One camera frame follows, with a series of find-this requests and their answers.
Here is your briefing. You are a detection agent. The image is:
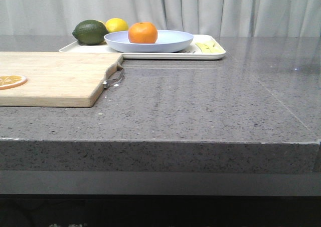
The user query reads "light blue plate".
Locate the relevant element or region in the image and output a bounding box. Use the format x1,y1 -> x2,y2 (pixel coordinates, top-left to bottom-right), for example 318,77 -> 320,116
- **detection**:
104,30 -> 194,53

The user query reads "orange mandarin fruit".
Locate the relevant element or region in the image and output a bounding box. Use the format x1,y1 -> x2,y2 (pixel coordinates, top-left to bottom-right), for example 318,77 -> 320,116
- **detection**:
128,22 -> 158,44

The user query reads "white rectangular tray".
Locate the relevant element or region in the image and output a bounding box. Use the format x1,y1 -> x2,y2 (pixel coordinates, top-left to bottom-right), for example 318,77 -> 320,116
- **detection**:
59,35 -> 226,60

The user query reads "yellow-green plastic spoon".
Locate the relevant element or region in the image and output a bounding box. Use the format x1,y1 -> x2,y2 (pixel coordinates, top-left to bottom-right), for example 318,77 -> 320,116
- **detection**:
204,41 -> 223,53

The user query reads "yellow lemon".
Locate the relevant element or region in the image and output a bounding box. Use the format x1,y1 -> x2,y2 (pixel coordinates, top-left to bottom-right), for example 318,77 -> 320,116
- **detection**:
105,18 -> 129,33

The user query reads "green lime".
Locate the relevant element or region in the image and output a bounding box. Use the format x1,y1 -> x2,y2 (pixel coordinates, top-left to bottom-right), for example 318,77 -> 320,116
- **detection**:
72,20 -> 109,45

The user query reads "wooden cutting board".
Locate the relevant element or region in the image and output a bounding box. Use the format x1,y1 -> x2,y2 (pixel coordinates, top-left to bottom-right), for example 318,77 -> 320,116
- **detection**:
1,52 -> 123,107

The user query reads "white curtain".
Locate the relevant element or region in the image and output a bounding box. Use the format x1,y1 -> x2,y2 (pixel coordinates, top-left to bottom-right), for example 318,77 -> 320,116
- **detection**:
1,0 -> 320,37

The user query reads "orange slice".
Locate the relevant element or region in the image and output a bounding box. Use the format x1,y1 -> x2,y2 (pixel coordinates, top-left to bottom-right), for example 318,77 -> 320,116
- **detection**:
1,75 -> 28,90

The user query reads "grey cutting board strap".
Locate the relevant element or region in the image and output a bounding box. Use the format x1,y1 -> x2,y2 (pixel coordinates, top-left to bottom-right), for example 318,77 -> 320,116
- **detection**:
102,62 -> 125,90

